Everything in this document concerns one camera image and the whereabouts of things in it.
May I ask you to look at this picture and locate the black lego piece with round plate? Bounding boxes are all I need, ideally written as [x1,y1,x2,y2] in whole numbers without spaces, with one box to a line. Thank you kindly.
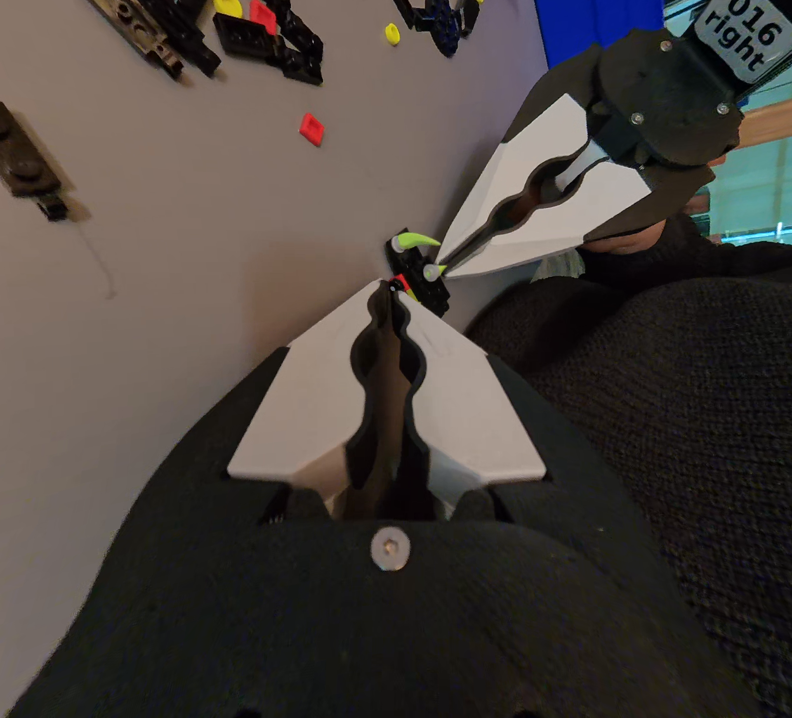
[391,0,463,58]

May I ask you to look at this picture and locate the person's right hand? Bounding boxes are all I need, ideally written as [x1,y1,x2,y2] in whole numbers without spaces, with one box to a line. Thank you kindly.
[583,220,668,256]

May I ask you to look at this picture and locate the dark lego plate with clip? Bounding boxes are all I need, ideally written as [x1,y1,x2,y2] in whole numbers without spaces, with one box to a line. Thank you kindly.
[0,102,73,222]

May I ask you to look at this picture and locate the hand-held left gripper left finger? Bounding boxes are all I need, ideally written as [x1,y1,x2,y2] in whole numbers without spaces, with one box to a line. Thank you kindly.
[228,279,391,517]

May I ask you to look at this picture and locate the black lego assembly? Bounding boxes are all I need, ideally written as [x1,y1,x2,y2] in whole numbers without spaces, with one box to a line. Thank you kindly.
[385,238,453,318]

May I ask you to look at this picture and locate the person's dark knit sweater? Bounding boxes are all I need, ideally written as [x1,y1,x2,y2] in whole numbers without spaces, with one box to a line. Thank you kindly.
[464,272,792,718]

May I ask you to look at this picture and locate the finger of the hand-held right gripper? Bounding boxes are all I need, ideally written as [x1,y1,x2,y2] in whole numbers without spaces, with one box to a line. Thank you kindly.
[443,160,655,279]
[436,93,593,268]

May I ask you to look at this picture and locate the pile of loose lego pieces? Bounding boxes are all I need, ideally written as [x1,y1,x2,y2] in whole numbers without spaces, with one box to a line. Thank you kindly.
[0,0,392,89]

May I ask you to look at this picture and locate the person's right forearm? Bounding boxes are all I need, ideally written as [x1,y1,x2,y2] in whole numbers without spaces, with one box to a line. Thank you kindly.
[578,213,792,298]

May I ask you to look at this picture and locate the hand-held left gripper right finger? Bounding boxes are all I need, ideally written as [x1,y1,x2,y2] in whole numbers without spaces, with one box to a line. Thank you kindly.
[391,290,547,519]

